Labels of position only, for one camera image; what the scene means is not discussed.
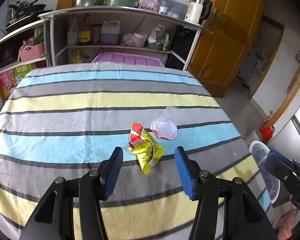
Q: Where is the silver refrigerator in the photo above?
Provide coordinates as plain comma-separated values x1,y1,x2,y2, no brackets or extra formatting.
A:
268,107,300,163

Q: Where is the pink utensil basket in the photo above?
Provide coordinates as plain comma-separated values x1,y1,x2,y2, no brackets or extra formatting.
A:
137,0,159,12

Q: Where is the yellow snack wrapper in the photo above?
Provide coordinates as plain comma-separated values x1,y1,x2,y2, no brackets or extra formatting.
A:
127,122,166,176

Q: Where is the white oil jug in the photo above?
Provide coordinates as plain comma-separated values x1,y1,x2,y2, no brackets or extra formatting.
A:
100,21,121,45

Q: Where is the green basin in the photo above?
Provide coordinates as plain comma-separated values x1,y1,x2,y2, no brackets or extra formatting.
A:
106,0,137,8

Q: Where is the paper towel roll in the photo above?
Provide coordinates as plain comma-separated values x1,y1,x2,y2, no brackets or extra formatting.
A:
244,129,263,146

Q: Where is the striped table cloth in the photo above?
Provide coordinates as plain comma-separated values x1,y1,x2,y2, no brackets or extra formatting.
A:
0,62,274,239

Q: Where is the steel bowl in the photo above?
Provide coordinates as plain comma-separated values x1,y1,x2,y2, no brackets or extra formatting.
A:
71,0,103,7

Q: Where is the person's right hand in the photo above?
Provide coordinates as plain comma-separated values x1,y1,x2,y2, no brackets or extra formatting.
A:
277,204,300,240

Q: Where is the metal kitchen shelf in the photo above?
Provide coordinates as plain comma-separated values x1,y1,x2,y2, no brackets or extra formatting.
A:
0,6,203,74

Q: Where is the white trash bin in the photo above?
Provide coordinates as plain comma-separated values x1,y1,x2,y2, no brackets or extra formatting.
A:
249,140,281,204

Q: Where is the white electric kettle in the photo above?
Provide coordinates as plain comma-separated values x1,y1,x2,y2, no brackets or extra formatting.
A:
184,0,212,25

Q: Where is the wooden door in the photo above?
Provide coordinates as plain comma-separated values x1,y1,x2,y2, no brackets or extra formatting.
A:
188,0,264,98

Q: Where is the clear plastic box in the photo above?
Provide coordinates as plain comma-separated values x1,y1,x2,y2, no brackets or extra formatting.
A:
158,0,188,21

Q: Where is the black wok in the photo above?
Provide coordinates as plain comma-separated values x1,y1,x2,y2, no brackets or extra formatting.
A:
4,0,51,33

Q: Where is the pink plastic stool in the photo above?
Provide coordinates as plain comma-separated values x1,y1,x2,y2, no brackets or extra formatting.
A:
92,52,165,67

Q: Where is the oil bottle yellow label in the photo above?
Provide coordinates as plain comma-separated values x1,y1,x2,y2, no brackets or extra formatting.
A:
78,14,92,45

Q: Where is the pink storage basket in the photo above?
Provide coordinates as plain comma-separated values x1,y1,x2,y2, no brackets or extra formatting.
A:
19,42,45,62

